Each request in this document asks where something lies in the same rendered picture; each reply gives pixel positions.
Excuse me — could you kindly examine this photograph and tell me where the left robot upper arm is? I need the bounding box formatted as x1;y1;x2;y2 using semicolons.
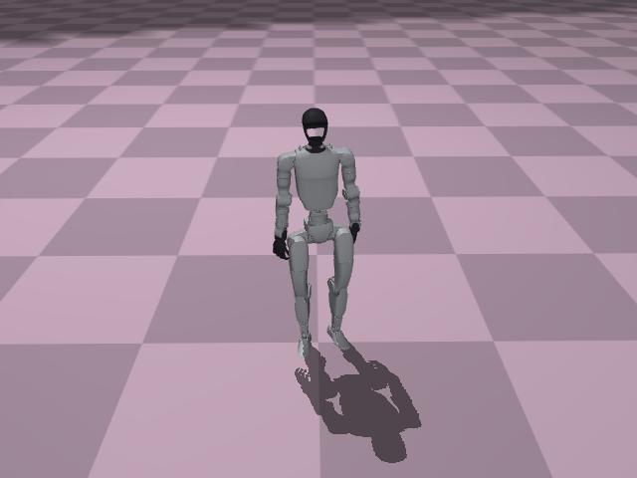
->
336;147;359;200

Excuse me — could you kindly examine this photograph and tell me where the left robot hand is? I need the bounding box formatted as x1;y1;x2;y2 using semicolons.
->
349;223;360;244

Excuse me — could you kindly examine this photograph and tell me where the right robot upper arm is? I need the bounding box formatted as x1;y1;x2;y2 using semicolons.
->
277;151;296;206

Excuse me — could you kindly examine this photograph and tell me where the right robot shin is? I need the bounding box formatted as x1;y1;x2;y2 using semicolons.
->
295;297;310;338

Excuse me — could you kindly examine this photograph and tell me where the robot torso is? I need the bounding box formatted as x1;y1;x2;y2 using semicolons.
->
294;144;339;244

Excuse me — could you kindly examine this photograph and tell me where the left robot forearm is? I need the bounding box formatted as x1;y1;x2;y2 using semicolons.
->
345;187;361;228

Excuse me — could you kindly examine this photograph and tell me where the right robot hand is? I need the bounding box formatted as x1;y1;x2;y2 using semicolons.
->
273;230;289;260

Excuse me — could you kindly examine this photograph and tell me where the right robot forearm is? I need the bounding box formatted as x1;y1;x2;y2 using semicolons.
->
274;193;290;239

